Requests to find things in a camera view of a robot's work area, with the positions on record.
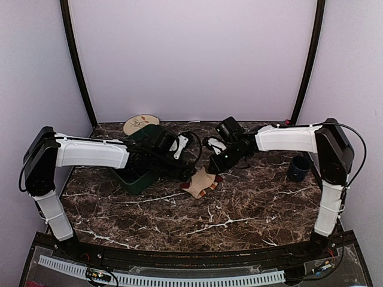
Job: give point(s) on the green divided organizer tray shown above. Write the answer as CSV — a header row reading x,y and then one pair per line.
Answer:
x,y
144,153

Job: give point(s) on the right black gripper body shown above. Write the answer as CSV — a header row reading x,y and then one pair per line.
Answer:
x,y
230,160

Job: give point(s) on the black front table rail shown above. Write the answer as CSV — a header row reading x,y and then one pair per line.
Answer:
x,y
123,258

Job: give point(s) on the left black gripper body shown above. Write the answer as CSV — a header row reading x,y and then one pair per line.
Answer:
x,y
174,171

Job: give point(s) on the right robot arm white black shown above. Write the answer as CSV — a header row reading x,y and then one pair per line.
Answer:
x,y
327,140

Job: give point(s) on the right black frame post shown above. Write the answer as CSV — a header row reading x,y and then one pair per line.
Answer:
x,y
310,60

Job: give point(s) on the small circuit board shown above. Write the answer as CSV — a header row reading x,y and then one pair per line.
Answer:
x,y
95,275

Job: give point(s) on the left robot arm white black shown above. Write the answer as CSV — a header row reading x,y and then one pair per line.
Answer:
x,y
51,150

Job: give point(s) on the left black frame post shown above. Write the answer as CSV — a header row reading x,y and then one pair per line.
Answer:
x,y
75,59

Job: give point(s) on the beige floral plate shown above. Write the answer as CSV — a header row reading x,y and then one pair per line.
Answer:
x,y
137,122

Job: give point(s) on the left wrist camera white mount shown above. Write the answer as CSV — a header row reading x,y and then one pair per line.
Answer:
x,y
178,146

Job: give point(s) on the dark blue mug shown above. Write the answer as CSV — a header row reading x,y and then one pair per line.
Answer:
x,y
298,168

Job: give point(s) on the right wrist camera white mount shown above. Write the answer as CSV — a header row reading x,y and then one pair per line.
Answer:
x,y
214,144

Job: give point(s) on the white slotted cable duct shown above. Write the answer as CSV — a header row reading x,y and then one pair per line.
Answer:
x,y
142,276

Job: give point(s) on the black frame post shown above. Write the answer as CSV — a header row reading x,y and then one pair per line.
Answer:
x,y
310,60
75,59

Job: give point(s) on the beige striped sock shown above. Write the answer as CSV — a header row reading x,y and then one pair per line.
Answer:
x,y
201,182

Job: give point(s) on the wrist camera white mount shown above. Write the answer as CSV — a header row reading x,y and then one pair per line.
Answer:
x,y
214,144
178,146

